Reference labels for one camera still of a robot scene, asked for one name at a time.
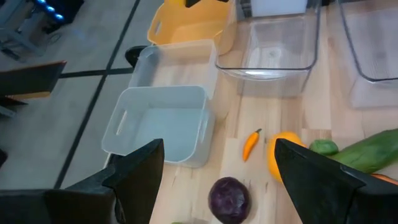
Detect dark flat panel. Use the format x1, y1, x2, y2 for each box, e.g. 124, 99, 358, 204
0, 60, 68, 101

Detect black device blue lights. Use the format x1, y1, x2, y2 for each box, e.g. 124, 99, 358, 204
30, 0, 85, 25

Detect yellow plastic bin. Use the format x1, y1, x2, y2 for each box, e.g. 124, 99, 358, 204
147, 0, 238, 56

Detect dark green cucumber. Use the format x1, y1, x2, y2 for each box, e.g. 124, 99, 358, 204
328, 128, 398, 174

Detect orange citrus fruit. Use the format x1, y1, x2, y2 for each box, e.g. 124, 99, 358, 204
266, 131, 308, 184

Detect small green pea pod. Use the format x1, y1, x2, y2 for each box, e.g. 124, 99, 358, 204
308, 138, 340, 157

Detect black table clamp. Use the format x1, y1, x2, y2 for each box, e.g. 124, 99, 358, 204
124, 45, 147, 68

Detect small orange chili pepper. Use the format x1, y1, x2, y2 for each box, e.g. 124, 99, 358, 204
242, 128, 263, 163

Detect grey metal furniture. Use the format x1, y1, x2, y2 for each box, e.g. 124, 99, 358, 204
0, 0, 60, 62

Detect grey-blue plastic bin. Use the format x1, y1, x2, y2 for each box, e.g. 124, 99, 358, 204
101, 85, 216, 169

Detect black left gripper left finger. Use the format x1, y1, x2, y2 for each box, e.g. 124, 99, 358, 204
0, 138, 165, 224

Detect small clear acrylic bin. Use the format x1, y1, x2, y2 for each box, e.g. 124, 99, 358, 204
215, 0, 322, 98

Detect frosted translucent plastic bin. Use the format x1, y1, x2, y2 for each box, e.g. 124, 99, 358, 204
128, 39, 218, 100

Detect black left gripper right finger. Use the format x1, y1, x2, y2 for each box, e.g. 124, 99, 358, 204
274, 138, 398, 224

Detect large clear acrylic bin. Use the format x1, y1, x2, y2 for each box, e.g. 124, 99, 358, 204
336, 0, 398, 109

